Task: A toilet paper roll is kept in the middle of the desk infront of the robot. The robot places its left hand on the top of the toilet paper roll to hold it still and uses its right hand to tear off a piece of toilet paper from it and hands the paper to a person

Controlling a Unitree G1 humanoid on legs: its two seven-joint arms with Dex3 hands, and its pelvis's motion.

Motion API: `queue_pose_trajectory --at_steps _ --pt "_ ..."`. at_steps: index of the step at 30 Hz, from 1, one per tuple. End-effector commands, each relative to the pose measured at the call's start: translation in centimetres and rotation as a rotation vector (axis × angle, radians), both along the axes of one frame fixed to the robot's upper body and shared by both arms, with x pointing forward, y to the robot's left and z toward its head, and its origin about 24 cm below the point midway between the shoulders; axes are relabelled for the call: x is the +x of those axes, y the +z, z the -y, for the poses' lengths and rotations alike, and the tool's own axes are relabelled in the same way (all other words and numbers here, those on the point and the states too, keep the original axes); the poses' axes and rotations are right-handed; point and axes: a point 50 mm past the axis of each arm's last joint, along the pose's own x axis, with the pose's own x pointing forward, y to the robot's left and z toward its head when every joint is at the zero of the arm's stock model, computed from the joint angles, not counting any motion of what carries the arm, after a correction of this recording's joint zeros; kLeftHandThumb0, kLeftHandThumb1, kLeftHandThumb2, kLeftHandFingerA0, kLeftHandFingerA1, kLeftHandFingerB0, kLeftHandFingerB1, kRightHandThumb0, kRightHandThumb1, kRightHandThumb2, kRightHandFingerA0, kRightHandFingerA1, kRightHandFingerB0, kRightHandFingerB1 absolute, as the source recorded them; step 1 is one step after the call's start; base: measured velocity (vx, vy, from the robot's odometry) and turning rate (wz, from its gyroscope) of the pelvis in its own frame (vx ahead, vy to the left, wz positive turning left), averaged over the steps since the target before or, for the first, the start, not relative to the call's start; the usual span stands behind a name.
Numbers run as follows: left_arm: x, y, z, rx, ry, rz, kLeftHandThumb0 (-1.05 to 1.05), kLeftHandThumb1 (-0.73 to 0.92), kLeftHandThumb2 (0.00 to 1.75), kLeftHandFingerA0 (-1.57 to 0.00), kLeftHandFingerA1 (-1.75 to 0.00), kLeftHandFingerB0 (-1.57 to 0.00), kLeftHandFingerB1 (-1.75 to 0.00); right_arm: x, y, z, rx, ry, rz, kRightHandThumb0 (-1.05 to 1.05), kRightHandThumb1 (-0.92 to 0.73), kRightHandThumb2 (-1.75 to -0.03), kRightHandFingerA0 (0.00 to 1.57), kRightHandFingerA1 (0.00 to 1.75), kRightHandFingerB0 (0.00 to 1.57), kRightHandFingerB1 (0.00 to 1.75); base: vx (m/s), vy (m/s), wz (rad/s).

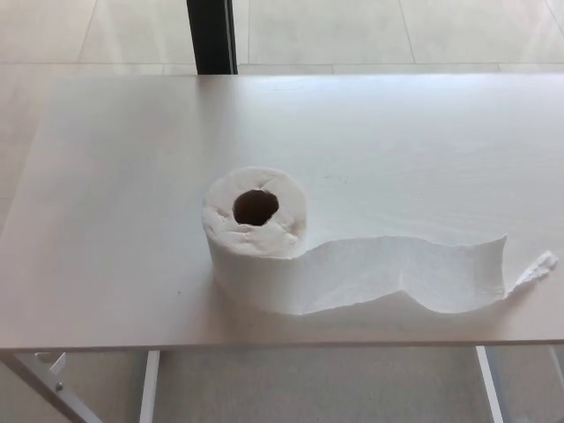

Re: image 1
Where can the white toilet paper roll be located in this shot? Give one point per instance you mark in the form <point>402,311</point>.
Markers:
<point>255,260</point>

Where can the white metal table leg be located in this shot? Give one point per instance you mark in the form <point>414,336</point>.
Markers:
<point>489,383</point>
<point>149,388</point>

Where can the black vertical door frame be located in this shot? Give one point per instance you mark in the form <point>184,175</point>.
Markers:
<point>207,35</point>

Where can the white table frame brace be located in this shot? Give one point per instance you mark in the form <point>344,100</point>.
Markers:
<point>31,373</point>

